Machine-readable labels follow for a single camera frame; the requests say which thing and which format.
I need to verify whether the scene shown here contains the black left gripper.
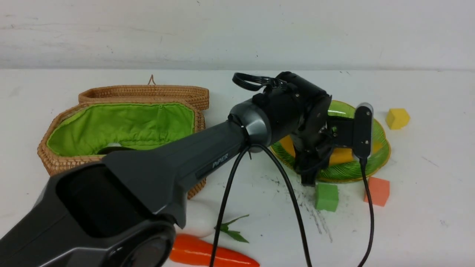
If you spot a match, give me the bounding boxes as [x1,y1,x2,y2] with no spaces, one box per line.
[290,112,354,187]

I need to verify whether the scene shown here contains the white radish with leaves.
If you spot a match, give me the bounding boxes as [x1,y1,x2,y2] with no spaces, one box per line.
[175,200,249,243]

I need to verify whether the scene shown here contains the orange carrot with leaves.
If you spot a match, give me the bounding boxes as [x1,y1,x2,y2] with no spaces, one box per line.
[168,234,260,267]

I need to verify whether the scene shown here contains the orange yellow mango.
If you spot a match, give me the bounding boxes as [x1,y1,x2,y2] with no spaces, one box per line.
[279,135,295,158]

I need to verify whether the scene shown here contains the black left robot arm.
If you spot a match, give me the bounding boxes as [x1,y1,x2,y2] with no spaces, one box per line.
[1,72,355,267]

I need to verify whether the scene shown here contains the green glass plate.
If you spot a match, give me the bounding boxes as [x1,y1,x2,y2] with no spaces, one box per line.
[271,100,391,184]

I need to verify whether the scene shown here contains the green foam cube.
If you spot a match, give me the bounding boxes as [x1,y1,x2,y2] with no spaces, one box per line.
[315,183,339,212]

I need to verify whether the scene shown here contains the orange foam cube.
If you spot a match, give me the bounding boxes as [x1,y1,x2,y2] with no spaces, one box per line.
[367,177,390,207]

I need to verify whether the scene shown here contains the yellow foam block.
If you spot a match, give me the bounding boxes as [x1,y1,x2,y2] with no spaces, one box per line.
[386,108,410,130]

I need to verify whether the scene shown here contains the wicker basket lid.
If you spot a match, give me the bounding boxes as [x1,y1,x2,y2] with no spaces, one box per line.
[78,75,209,111]

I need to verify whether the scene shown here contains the woven wicker basket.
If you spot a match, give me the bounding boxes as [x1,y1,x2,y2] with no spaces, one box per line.
[37,102,207,200]

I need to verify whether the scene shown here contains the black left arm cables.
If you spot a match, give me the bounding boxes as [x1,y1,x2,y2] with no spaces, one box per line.
[209,145,374,267]

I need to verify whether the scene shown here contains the left silver black wrist camera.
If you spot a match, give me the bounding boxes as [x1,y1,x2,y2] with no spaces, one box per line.
[352,102,374,162]

